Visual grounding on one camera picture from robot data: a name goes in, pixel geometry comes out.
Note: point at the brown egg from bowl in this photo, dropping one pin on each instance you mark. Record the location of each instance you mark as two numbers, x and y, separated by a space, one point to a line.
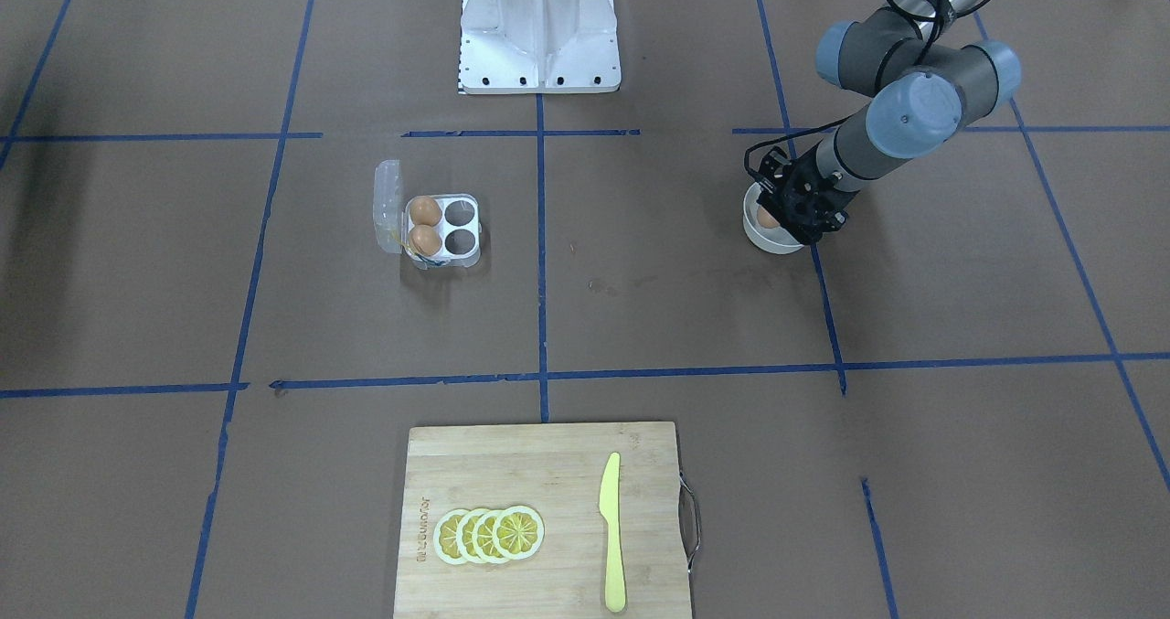
766 220

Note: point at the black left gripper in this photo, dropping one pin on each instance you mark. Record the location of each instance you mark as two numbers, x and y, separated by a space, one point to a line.
808 191

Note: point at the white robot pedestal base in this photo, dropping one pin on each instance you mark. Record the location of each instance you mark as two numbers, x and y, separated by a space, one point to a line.
539 47

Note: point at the brown egg cell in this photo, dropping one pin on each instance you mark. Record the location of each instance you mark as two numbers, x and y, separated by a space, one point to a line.
425 241
424 211

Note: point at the bamboo cutting board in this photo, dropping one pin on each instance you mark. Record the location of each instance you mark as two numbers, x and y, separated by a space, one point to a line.
555 468

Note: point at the lemon slice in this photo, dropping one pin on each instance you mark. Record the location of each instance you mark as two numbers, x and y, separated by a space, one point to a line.
448 537
518 532
465 535
484 538

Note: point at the clear plastic egg carton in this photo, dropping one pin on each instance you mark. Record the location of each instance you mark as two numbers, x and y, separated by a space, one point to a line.
461 226

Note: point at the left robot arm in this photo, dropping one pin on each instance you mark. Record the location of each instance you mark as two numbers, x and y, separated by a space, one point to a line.
920 95

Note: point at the brown egg near cell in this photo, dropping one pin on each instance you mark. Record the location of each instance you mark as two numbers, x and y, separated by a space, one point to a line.
425 241

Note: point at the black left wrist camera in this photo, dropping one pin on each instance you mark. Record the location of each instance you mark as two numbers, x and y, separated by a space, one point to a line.
768 164

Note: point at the white bowl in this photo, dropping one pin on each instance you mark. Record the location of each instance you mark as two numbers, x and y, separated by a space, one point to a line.
776 239

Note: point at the brown egg far cell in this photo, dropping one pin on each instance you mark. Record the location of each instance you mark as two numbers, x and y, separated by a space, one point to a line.
424 211

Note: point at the yellow plastic knife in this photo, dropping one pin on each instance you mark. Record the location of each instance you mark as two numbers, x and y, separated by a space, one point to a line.
613 586

